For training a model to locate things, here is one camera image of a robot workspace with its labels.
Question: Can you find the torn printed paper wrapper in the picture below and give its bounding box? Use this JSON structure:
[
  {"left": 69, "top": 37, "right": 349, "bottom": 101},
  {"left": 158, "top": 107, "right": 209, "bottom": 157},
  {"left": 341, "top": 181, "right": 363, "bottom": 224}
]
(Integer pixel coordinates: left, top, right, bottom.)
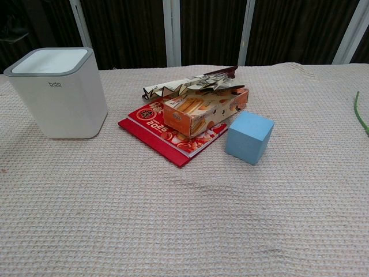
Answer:
[{"left": 140, "top": 65, "right": 246, "bottom": 102}]

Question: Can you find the white frame post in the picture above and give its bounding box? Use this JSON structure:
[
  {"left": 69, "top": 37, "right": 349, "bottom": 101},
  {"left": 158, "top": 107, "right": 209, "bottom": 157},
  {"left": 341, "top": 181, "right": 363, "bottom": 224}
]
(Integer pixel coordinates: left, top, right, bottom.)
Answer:
[
  {"left": 238, "top": 0, "right": 256, "bottom": 66},
  {"left": 68, "top": 0, "right": 94, "bottom": 51},
  {"left": 163, "top": 0, "right": 182, "bottom": 68},
  {"left": 330, "top": 0, "right": 369, "bottom": 65}
]

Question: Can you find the light blue cube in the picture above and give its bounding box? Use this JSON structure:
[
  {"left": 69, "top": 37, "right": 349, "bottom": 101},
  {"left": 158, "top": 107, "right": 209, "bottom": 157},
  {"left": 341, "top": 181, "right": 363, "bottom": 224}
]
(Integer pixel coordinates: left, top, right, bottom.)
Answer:
[{"left": 224, "top": 110, "right": 275, "bottom": 166}]

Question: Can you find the orange snack box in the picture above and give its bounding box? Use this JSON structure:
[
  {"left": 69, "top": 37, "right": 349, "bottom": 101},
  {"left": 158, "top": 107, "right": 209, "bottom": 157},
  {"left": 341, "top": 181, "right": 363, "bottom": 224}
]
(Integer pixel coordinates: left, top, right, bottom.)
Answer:
[{"left": 162, "top": 87, "right": 250, "bottom": 139}]

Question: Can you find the beige woven tablecloth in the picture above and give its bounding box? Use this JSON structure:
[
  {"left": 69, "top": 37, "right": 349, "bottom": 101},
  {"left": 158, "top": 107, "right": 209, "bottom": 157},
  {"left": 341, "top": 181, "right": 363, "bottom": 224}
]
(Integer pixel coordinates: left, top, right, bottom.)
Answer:
[{"left": 0, "top": 61, "right": 369, "bottom": 277}]

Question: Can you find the white bdo trash bin body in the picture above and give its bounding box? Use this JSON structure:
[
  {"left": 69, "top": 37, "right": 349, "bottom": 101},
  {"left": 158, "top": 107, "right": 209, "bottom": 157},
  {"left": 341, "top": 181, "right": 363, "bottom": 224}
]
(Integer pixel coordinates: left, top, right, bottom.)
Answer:
[{"left": 3, "top": 47, "right": 109, "bottom": 140}]

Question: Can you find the green strip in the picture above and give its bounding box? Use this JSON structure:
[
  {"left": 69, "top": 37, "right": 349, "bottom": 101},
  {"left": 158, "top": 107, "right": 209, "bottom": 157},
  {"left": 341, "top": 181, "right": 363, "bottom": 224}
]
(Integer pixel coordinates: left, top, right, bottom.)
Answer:
[{"left": 353, "top": 91, "right": 369, "bottom": 138}]

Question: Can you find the red 2026 calendar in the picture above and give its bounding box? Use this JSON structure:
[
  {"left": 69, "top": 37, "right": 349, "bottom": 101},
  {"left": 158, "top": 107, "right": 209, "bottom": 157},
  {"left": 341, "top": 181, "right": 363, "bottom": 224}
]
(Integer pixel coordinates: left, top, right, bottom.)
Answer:
[{"left": 117, "top": 96, "right": 229, "bottom": 169}]

